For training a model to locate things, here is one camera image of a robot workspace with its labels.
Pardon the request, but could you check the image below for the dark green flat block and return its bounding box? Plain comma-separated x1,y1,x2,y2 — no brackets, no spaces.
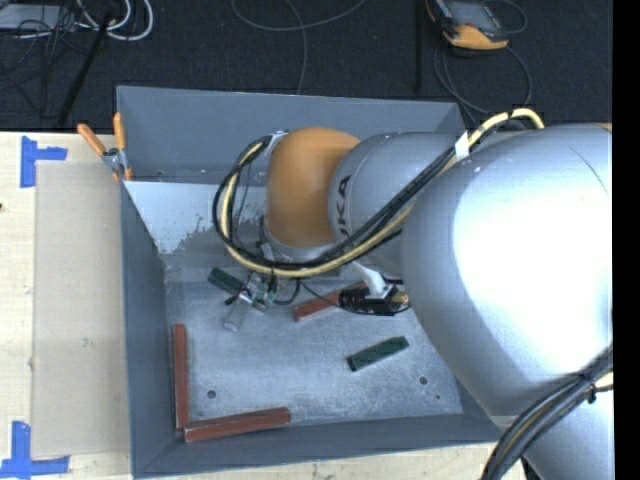
207,266,247,295
346,335,411,374

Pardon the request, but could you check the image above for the red-brown flat block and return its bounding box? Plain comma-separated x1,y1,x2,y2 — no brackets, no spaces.
171,323,192,431
182,406,293,444
291,281,370,323

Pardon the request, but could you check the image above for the grey metal bin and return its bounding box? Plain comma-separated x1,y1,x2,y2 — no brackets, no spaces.
115,85,505,480

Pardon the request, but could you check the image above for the pale flat board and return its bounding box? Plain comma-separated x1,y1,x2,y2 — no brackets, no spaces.
29,159,133,462

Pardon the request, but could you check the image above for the black cylinder on white bracket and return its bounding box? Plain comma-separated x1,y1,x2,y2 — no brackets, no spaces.
338,261,410,318

